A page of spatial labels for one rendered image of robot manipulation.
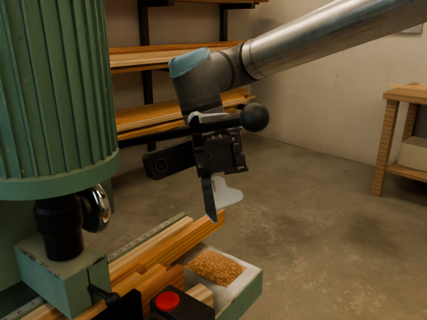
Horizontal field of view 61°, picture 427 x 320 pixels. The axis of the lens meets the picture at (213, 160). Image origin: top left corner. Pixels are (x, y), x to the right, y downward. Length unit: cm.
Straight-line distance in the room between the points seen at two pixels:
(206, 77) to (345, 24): 27
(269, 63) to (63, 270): 53
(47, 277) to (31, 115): 25
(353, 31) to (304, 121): 348
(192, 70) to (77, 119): 36
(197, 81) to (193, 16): 305
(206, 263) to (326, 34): 47
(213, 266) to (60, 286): 29
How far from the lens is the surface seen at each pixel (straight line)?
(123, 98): 333
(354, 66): 379
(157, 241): 72
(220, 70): 77
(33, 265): 59
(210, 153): 56
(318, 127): 405
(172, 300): 48
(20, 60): 40
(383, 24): 65
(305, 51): 71
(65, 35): 40
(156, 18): 349
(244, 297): 70
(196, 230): 77
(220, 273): 70
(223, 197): 54
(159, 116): 300
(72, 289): 54
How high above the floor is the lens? 135
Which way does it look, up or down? 21 degrees down
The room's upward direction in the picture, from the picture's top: straight up
